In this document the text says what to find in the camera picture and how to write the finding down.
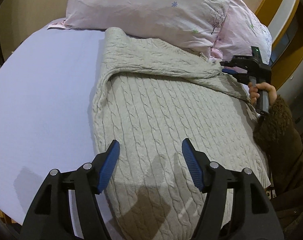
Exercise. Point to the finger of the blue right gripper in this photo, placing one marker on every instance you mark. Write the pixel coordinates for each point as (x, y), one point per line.
(231, 72)

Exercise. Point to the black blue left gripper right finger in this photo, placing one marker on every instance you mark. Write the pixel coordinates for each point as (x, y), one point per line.
(236, 205)

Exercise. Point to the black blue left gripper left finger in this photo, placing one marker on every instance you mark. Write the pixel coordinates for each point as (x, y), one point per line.
(49, 215)

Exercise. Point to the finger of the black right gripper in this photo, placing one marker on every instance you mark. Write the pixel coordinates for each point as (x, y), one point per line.
(226, 63)

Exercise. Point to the beige cable knit sweater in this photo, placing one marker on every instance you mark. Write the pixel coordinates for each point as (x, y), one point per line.
(150, 97)

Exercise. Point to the pink floral pillow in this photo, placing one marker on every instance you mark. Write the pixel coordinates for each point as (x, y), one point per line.
(240, 31)

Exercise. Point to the white floral pillow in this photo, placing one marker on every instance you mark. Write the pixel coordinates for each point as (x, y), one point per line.
(189, 24)

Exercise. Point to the wooden white headboard shelf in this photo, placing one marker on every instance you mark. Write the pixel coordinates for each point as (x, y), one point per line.
(284, 19)

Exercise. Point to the lavender bed sheet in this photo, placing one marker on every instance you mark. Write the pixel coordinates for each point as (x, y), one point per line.
(46, 90)

